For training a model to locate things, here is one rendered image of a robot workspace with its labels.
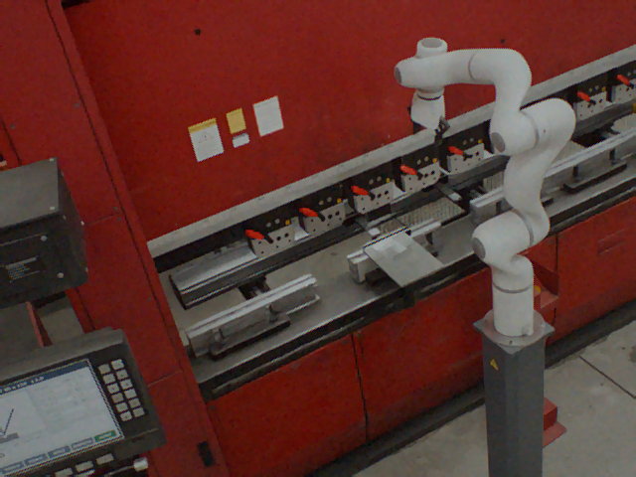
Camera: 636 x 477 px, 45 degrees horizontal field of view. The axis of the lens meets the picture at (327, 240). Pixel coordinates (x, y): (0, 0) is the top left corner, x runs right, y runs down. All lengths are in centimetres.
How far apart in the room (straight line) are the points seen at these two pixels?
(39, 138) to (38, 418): 66
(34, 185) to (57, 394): 47
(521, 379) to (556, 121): 91
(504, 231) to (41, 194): 121
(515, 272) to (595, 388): 152
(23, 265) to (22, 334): 135
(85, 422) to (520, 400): 137
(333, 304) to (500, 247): 86
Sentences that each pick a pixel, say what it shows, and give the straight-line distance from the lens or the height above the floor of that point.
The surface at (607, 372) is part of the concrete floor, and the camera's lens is 376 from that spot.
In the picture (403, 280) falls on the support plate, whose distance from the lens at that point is 268.
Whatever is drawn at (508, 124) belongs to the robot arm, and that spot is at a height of 179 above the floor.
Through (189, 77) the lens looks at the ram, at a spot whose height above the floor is 186.
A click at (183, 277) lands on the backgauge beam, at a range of 295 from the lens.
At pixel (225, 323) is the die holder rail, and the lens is 271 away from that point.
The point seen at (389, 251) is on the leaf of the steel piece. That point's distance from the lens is 281.
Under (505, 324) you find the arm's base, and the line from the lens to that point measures 240.
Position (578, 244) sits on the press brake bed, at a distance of 339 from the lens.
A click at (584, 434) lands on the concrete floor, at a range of 351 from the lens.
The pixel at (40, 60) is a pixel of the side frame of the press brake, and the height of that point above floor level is 210.
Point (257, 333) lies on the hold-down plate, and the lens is 273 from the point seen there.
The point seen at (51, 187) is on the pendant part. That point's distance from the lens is 169.
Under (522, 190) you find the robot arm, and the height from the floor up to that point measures 156.
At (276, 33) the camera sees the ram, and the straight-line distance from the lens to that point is 233.
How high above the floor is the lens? 269
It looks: 35 degrees down
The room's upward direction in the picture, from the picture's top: 11 degrees counter-clockwise
